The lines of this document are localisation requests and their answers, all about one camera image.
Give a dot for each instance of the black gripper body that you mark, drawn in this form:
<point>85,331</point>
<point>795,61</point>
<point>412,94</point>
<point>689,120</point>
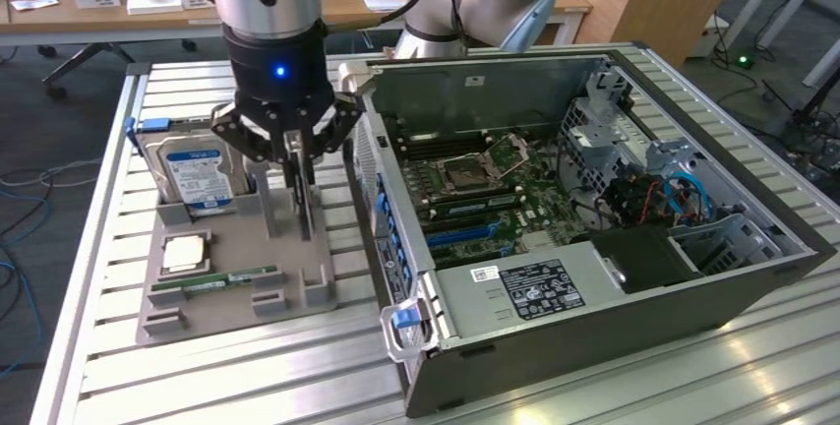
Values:
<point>281,71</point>

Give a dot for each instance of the graphics card with metal bracket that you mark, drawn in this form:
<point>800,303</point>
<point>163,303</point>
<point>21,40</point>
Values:
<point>305,218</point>

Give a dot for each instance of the hard disk with blue rails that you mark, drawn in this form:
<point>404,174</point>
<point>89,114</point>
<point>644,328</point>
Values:
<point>191,179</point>

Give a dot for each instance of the wooden office desk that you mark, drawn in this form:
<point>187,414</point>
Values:
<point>99,19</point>
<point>341,2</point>

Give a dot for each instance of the CPU socket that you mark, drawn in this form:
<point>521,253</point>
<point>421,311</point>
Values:
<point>467,174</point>

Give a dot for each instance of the grey parts rack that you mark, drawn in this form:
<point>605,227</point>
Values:
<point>229,253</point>

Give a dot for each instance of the green RAM stick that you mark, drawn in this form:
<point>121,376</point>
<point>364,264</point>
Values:
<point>216,280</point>
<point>472,205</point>

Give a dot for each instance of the silver CPU chip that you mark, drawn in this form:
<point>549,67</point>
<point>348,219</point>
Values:
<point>183,254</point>

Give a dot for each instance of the metal socket cover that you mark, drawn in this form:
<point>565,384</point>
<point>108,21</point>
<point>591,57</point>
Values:
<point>508,152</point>

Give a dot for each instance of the black chair base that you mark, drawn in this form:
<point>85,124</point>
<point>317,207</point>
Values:
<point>79,65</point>

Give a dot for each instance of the blue expansion slot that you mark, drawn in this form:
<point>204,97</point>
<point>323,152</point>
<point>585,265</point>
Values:
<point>459,237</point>

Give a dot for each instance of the green motherboard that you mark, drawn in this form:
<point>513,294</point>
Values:
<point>544,199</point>

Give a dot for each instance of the silver chipset heatsink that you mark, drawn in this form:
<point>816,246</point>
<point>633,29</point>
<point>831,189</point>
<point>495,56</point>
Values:
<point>541,243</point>

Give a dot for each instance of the silver metal drive cage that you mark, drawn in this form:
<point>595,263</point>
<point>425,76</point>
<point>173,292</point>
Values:
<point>591,149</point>

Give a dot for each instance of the blue case release latch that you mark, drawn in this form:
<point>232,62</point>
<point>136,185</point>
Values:
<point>403,319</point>

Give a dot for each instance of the white card with red print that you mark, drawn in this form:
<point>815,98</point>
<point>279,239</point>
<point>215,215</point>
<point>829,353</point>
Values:
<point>32,4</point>

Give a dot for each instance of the grey power supply unit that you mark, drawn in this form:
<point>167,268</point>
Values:
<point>472,307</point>

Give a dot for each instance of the wooden cabinet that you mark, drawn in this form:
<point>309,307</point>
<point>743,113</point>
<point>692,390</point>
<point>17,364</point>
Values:
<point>656,2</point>

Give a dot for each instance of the open black PC case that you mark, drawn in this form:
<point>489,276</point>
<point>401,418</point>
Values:
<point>591,346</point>

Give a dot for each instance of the small white box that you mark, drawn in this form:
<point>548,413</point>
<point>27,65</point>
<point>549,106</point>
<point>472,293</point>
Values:
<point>715,36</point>

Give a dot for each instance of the device with green light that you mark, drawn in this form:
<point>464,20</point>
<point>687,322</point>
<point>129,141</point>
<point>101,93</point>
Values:
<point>744,60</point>

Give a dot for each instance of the silver disk bay bracket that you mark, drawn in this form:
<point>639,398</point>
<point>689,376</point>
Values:
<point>735,243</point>

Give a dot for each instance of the white table frame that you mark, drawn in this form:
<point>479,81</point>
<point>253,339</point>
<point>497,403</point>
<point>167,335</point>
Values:
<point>823,63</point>

